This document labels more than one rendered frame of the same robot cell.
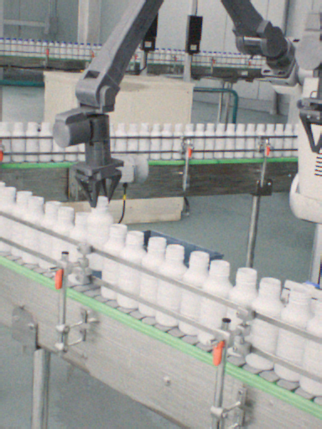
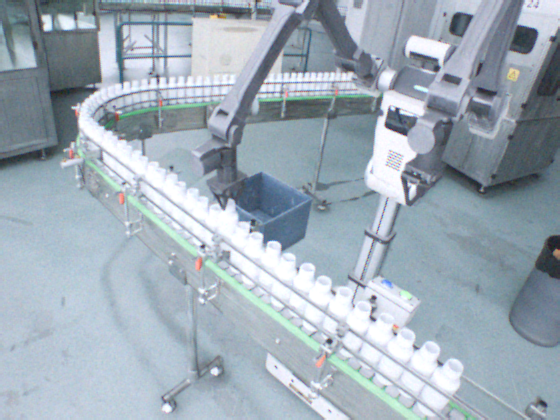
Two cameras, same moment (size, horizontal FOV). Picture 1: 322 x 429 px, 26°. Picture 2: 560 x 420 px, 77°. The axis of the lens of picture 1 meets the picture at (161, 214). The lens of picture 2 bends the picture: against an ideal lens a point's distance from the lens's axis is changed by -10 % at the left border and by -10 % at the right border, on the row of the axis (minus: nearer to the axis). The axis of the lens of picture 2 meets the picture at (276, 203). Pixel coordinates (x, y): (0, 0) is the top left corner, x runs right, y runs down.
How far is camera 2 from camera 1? 0.65 m
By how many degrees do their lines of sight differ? 18
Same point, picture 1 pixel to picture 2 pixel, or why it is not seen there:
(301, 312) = (384, 335)
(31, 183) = (181, 117)
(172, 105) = not seen: hidden behind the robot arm
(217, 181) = (303, 110)
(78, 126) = (210, 160)
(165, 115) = not seen: hidden behind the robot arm
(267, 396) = (352, 379)
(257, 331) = (349, 338)
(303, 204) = (374, 182)
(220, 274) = (323, 290)
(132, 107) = (247, 42)
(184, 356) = (292, 334)
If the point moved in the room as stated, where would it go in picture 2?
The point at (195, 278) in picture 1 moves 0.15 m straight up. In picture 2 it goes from (303, 286) to (314, 240)
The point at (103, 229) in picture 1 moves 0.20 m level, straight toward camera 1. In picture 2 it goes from (231, 225) to (231, 272)
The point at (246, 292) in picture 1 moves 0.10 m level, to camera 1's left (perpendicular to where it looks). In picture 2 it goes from (343, 307) to (302, 305)
